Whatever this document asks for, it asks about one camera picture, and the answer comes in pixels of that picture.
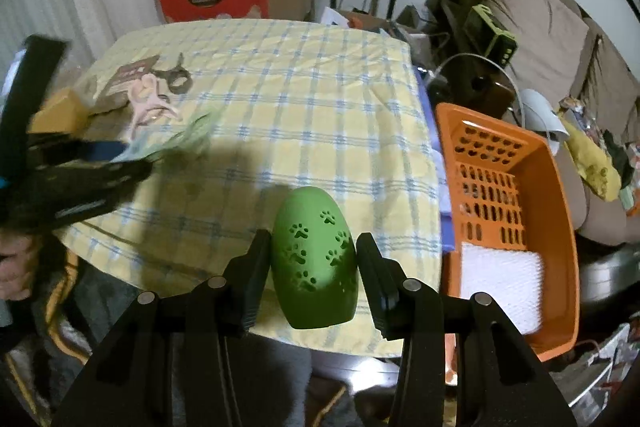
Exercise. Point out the purple plastic package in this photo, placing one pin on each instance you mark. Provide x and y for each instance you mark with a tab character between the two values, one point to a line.
445	187

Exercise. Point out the pile of mixed clutter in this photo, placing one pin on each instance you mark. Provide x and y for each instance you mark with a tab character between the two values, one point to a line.
380	24

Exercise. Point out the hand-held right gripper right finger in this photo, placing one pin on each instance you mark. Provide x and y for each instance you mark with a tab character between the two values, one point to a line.
372	277

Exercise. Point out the yellow checked tablecloth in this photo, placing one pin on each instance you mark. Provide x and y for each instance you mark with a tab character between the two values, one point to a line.
325	107

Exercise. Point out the yellow box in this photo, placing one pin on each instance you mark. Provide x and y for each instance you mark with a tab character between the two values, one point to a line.
57	112

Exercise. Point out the white foam net sheet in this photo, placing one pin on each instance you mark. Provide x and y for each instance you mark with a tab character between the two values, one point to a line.
500	282

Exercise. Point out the pile of paper gift bags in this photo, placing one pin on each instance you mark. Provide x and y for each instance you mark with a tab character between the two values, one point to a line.
610	357

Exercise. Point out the white dome lamp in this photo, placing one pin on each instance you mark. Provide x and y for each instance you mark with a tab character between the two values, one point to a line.
542	117

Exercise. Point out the green paw-print egg toy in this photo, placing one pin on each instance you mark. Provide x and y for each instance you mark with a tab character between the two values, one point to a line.
310	257

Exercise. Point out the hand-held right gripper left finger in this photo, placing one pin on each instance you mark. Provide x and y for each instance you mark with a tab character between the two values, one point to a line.
255	277

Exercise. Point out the green plastic clip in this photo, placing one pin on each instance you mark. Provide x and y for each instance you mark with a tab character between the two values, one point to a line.
192	132

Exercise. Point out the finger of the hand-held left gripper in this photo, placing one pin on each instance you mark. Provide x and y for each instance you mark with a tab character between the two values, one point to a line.
100	150
125	174

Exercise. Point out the yellow bag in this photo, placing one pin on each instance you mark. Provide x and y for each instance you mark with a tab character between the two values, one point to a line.
592	157

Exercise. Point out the green black portable device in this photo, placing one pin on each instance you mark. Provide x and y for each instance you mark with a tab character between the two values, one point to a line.
490	34

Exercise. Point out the pink large clip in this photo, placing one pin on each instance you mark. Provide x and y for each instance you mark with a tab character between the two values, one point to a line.
145	107

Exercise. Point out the person's left hand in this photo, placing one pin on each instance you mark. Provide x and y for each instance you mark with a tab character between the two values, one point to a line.
15	267

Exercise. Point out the orange plastic basket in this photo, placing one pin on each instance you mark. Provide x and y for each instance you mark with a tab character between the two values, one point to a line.
550	187

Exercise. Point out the clear snack packet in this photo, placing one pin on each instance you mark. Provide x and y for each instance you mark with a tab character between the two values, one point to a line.
120	79

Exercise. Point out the dark jacket with yellow trim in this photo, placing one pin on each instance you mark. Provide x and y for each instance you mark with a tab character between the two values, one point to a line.
60	307

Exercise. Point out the brown sofa cushion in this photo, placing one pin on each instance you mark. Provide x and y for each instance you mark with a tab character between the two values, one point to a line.
535	17
610	72

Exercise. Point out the brown sofa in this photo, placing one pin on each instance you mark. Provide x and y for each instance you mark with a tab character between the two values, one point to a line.
605	227

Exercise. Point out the black cloth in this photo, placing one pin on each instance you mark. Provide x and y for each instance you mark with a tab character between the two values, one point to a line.
620	157

